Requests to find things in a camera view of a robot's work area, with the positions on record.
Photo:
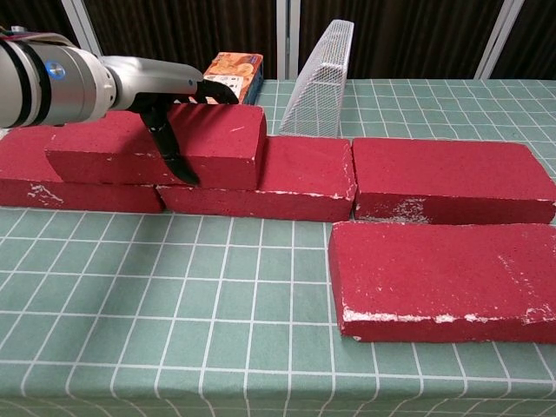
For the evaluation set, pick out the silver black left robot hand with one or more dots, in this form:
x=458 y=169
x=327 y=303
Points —
x=147 y=78

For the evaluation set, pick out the dark ribbed partition panel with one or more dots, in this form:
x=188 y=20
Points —
x=412 y=35
x=35 y=13
x=182 y=30
x=534 y=39

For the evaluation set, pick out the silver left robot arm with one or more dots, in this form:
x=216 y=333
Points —
x=43 y=87

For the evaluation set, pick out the red foam brick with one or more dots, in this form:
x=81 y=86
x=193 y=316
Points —
x=26 y=156
x=304 y=169
x=443 y=165

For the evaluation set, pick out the orange and blue cookie box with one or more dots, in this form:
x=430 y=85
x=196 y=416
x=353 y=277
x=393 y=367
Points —
x=239 y=69

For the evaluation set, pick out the red brick with chipped edge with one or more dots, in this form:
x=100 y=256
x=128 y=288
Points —
x=434 y=269

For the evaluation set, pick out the red brick with thin scratch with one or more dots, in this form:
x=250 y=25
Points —
x=217 y=143

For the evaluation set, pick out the green checked tablecloth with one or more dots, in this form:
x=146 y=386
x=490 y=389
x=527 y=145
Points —
x=217 y=304

